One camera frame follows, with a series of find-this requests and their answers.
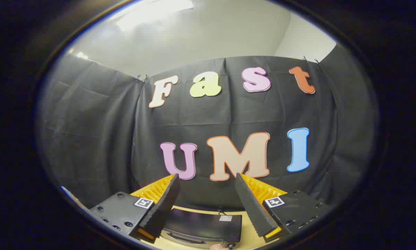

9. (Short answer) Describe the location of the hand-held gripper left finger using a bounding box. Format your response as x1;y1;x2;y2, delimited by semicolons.
89;174;180;244

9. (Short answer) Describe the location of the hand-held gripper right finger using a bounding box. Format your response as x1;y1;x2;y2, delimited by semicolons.
235;173;331;243

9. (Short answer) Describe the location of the black toaster oven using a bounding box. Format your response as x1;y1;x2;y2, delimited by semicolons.
161;207;243;249

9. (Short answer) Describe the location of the black backdrop cloth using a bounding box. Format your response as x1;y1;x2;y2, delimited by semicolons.
36;42;380;211

